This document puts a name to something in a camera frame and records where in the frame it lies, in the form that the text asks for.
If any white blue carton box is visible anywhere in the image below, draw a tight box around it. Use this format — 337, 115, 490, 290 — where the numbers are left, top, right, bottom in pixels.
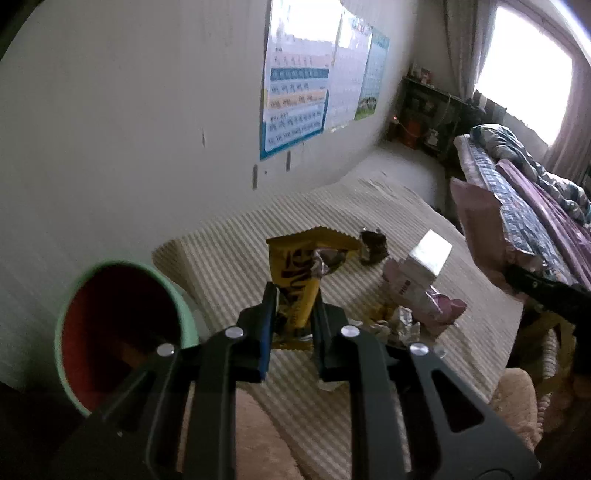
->
400, 230, 453, 287

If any pink pocky box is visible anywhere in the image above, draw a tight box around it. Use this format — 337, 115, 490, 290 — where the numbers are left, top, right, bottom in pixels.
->
383, 259, 467, 337

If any small dark wrapper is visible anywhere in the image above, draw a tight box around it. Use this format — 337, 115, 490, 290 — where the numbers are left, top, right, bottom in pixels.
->
360, 228, 389, 266

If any yellow black snack wrapper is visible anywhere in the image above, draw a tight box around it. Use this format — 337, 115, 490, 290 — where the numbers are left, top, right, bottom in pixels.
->
266, 226, 361, 350

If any green red trash bin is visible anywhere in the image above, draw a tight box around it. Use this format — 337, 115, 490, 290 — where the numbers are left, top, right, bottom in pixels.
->
54, 261, 199, 417

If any folded patterned quilt pile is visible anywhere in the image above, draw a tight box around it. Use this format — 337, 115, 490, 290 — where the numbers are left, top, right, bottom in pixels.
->
450, 124, 590, 288

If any dark cluttered shelf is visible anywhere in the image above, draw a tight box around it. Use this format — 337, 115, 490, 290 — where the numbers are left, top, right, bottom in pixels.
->
387, 76, 471, 160

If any window curtain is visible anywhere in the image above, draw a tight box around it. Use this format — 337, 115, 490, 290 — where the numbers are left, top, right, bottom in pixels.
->
443, 0, 498, 98

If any green landscape wall poster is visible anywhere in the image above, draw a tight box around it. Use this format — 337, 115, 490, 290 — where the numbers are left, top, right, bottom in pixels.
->
355, 28, 390, 120

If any white table wall poster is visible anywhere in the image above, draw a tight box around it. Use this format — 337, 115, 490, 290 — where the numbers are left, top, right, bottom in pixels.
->
325, 7, 373, 131

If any blue chart wall poster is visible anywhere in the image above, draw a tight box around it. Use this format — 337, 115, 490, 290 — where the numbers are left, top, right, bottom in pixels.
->
259, 0, 342, 160

